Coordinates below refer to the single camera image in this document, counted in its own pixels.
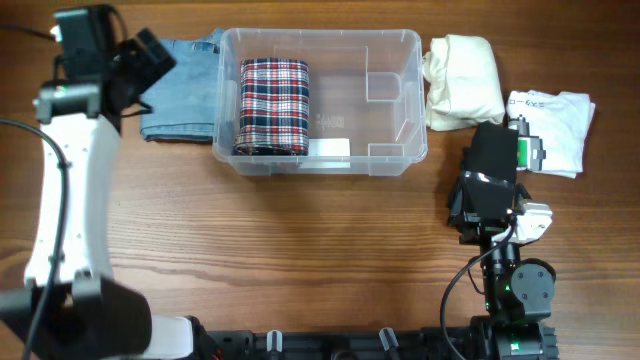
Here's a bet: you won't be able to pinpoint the blue denim jeans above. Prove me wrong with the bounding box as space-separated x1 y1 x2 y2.
140 28 224 143

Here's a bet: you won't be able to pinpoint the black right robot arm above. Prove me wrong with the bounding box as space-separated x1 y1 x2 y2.
439 171 559 359

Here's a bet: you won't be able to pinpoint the red navy plaid shirt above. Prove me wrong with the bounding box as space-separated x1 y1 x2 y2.
234 57 310 156

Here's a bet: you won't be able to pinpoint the clear plastic storage container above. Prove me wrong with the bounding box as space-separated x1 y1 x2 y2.
212 28 428 176

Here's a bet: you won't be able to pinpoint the folded white printed t-shirt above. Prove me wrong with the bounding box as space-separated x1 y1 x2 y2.
506 90 595 178

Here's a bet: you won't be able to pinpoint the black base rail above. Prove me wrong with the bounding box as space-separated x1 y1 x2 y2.
199 327 559 360

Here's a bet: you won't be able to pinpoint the cream cloth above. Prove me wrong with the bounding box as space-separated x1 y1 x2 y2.
422 34 505 131

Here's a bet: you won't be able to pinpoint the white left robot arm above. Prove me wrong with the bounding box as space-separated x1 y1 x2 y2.
1 28 197 359

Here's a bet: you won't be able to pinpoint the white label in container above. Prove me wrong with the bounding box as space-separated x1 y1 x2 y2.
303 138 351 169

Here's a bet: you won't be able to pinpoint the black cloth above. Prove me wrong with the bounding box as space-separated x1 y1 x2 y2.
462 122 518 183

